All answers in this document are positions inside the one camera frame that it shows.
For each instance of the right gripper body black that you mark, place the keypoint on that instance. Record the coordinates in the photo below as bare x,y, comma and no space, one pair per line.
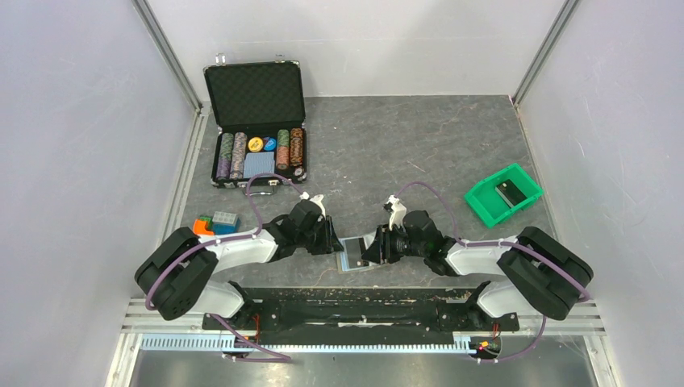
397,243

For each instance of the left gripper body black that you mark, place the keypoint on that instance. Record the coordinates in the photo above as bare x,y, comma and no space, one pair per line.
313,240

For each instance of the olive card holder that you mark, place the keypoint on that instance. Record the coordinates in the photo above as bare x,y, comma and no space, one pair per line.
344,267

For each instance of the black credit card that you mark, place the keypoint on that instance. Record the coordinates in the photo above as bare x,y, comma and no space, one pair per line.
509,192
354,248

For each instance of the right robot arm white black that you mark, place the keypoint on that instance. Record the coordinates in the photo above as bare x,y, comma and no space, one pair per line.
528,271

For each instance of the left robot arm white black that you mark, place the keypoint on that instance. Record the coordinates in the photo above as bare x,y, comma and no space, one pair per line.
176,277

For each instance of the blue playing card deck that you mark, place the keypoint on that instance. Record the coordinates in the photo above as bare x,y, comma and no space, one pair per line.
258,162

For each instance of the green plastic bin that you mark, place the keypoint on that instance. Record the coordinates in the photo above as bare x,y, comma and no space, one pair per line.
489,207

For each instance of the green orange chip stack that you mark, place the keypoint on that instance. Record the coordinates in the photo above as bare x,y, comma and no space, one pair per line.
283,149

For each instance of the brown orange chip stack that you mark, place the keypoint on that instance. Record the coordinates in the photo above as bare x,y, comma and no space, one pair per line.
296,146

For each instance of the colourful toy block set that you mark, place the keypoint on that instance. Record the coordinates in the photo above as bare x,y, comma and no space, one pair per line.
220,223

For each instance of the blue dealer button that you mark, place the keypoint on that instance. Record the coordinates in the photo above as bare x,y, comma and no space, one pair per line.
270,144

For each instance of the yellow dealer button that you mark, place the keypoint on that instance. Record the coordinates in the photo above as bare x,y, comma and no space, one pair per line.
256,144

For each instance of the black poker chip case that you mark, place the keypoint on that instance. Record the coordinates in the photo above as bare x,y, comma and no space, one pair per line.
258,99

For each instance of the purple brown chip stack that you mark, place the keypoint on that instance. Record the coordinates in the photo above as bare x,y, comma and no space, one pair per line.
238,156

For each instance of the purple green chip stack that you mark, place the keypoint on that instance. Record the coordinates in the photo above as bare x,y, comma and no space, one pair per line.
225,155

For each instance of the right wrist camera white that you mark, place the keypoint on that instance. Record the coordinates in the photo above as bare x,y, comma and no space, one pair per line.
396,211

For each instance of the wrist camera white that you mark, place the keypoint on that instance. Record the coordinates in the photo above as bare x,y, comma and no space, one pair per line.
316,199
396,211

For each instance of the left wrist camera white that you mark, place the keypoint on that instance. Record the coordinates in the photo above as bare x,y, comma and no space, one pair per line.
316,199

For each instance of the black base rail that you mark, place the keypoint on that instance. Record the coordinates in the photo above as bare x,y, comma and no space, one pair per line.
364,316

